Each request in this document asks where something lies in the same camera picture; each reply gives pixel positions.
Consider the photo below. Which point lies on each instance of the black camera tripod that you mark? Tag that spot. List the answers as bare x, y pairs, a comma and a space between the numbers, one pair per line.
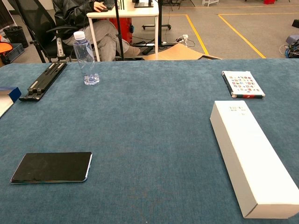
119, 30

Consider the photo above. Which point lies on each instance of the brown cardboard sheet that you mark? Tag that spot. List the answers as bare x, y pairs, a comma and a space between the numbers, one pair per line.
177, 52

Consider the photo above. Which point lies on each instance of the black folding laptop stand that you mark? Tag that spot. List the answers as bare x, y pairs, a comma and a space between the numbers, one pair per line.
44, 80

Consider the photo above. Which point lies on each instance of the red cabinet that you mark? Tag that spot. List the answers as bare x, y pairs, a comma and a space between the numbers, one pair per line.
126, 23

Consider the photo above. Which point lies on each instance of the long white cardboard box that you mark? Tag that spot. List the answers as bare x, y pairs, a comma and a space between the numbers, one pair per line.
245, 151

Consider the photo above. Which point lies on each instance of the black waste bin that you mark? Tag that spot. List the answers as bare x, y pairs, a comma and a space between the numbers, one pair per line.
14, 36

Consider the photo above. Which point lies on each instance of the black computer mouse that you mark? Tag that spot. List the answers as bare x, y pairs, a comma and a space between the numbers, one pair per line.
103, 9

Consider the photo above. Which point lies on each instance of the black keyboard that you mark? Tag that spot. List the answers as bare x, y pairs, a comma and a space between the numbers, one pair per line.
109, 3

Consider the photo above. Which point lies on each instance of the white floor power strip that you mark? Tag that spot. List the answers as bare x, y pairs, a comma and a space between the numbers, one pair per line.
185, 37

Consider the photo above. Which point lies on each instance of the open blue and white box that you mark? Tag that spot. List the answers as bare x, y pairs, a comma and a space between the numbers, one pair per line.
7, 102

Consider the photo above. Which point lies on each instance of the blue table cloth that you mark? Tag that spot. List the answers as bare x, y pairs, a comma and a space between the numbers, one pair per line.
149, 128

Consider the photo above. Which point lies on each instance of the clear plastic water bottle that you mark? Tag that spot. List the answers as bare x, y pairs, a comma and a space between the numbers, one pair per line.
84, 58

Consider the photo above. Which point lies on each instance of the black wheeled stand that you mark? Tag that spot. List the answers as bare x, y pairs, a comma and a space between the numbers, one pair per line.
162, 23

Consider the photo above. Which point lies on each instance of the black monitor base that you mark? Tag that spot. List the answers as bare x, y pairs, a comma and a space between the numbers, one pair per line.
143, 4

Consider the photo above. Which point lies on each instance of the seated person in grey trousers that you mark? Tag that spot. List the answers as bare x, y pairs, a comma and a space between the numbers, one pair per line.
70, 14

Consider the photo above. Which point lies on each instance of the grey upright power strip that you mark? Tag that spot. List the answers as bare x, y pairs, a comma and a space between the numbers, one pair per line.
60, 47

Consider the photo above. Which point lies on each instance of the orange object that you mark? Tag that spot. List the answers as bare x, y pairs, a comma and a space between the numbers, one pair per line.
5, 46

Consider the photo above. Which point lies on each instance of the black office chair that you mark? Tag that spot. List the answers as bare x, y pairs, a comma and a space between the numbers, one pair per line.
39, 18

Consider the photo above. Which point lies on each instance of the blue plastic crate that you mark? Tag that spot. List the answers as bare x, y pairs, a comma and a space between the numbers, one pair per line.
15, 52

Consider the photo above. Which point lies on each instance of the white desk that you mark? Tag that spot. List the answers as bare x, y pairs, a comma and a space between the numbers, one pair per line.
121, 13

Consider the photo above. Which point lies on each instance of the light blue smartphone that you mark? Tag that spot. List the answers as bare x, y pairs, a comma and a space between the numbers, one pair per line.
51, 166

